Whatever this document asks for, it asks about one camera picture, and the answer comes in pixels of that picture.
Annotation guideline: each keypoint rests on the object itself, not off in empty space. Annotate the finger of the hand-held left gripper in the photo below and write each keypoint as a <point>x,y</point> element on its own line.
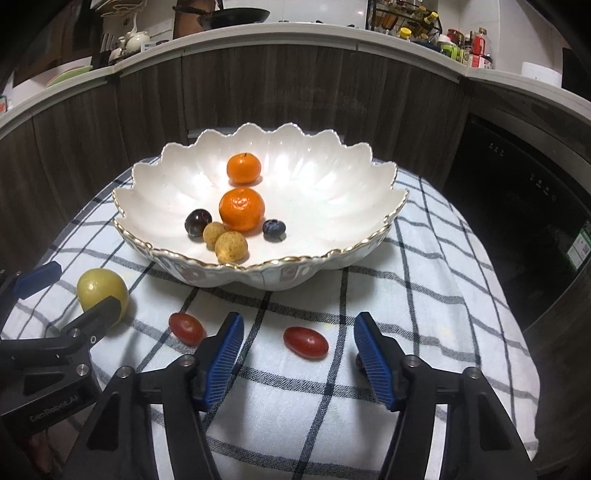
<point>39,277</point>
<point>99,314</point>

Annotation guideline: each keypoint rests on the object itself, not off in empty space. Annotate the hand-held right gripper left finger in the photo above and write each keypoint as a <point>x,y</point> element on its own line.
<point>224,364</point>

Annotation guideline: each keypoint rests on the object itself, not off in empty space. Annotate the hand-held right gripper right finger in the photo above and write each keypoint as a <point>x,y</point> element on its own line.
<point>376,364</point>

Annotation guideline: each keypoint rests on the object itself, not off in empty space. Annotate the yellow round fruit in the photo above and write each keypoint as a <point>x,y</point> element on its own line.
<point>99,286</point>

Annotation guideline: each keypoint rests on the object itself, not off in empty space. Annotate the red grape tomato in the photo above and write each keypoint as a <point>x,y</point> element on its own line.
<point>304,342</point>
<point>186,328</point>

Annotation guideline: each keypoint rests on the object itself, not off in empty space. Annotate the tan longan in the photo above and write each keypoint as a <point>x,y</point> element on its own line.
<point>213,234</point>
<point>231,247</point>

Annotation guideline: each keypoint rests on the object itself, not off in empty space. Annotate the dark purple plum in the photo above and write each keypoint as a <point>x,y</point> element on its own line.
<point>197,221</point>

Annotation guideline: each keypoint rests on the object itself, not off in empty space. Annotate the blueberry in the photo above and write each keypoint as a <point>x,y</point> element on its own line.
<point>274,229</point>

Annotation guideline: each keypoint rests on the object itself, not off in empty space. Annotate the orange mandarin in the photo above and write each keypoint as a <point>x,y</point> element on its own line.
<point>244,168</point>
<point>241,210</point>

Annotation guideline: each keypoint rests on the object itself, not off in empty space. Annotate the white scalloped gold-rimmed bowl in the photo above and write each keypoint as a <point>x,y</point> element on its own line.
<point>314,184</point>

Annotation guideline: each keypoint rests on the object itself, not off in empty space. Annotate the white black checkered cloth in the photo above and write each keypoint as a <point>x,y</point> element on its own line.
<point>438,300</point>

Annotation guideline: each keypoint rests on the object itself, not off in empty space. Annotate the black dishwasher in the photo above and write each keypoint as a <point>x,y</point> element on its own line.
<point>521,230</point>

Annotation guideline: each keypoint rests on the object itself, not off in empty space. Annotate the green plate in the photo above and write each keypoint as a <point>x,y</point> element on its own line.
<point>69,74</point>

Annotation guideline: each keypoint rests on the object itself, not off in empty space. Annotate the green label sticker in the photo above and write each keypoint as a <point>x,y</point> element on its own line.
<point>579,249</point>

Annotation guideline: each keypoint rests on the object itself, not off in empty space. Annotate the white teapot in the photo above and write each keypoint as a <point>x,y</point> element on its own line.
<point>136,40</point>

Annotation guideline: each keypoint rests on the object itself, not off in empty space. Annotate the dark wood cabinet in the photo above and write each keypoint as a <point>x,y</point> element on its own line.
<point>300,87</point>

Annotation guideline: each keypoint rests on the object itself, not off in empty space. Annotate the brown wooden cutting board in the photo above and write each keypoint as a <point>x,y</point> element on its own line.
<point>189,16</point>

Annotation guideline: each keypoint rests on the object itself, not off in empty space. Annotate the red white box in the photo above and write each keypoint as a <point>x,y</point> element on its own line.
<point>480,62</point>

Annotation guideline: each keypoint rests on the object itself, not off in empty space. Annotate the green jar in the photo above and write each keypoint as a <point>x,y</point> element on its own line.
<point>448,50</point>

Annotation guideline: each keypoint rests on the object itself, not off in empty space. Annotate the black frying pan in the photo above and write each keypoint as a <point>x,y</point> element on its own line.
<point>240,14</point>

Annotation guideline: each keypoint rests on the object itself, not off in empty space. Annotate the yellow lid jar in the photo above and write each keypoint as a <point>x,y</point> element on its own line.
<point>405,33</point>

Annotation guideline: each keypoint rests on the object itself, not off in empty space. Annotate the white round container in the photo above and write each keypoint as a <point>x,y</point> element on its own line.
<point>540,74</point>

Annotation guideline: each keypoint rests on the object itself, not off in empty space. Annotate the red bottle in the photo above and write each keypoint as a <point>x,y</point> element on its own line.
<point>480,44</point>

